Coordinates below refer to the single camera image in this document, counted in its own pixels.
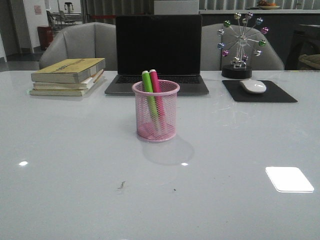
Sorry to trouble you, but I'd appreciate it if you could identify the top yellow book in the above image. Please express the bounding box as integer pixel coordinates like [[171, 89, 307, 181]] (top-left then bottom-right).
[[31, 58, 106, 84]]

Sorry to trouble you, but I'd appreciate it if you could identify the white computer mouse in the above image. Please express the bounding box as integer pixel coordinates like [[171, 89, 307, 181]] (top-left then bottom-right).
[[240, 79, 267, 94]]

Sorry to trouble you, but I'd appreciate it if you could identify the grey laptop with black screen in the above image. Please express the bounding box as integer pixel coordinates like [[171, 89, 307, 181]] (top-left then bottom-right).
[[104, 14, 209, 96]]

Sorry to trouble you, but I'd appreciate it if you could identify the ferris wheel desk ornament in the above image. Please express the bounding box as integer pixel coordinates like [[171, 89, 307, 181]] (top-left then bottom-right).
[[216, 11, 267, 79]]

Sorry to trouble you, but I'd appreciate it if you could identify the middle white book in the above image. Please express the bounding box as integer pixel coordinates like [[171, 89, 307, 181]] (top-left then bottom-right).
[[33, 69, 104, 90]]

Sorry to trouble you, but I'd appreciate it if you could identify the grey armchair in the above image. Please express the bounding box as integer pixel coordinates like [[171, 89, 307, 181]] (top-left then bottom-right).
[[39, 22, 118, 71], [200, 23, 285, 71]]

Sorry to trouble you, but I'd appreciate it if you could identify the fruit bowl on counter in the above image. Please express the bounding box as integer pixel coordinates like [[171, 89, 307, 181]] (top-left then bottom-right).
[[257, 0, 280, 10]]

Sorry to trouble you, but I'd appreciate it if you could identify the right grey armchair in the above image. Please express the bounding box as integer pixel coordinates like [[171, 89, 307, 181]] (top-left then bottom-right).
[[200, 23, 285, 71]]

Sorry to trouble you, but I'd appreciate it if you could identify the pink mesh pen holder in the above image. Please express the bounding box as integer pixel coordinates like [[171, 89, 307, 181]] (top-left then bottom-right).
[[132, 80, 180, 142]]

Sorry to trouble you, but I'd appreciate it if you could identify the left grey armchair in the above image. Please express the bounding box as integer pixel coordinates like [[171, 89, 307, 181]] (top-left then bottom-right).
[[39, 22, 118, 71]]

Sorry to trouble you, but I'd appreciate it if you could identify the bottom pale book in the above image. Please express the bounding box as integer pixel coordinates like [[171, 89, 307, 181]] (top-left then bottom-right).
[[29, 77, 101, 97]]

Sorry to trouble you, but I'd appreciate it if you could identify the pink highlighter pen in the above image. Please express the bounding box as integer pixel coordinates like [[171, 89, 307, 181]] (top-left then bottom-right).
[[149, 69, 165, 127]]

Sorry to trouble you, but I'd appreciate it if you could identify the black mouse pad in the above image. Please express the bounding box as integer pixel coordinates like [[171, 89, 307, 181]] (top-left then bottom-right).
[[222, 80, 298, 103]]

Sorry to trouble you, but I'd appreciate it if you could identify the red trash bin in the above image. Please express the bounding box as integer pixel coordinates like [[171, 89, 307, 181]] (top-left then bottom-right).
[[37, 25, 53, 50]]

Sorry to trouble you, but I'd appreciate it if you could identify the green highlighter pen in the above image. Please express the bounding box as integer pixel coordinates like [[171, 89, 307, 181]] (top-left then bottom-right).
[[142, 70, 161, 135]]

